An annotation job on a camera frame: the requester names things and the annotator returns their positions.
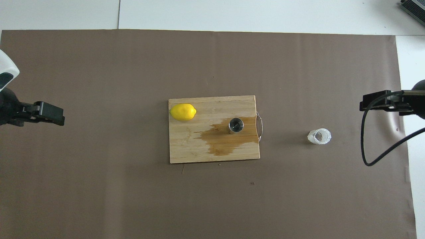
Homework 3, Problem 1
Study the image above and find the yellow lemon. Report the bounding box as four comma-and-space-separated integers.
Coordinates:
169, 103, 197, 121

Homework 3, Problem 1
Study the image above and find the steel double jigger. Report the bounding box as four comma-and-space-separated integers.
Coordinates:
228, 118, 245, 134

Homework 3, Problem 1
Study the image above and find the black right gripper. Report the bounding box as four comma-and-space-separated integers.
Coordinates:
359, 80, 425, 117

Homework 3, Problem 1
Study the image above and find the brown paper table mat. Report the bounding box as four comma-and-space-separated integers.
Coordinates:
0, 29, 417, 239

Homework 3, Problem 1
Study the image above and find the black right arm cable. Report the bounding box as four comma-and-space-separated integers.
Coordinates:
361, 91, 425, 166

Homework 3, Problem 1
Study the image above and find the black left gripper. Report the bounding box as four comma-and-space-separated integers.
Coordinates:
0, 88, 65, 127

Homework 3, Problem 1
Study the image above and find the wooden cutting board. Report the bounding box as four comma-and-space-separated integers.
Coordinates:
168, 95, 265, 164

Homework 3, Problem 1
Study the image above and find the black ribbed device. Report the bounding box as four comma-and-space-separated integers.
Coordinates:
399, 0, 425, 18

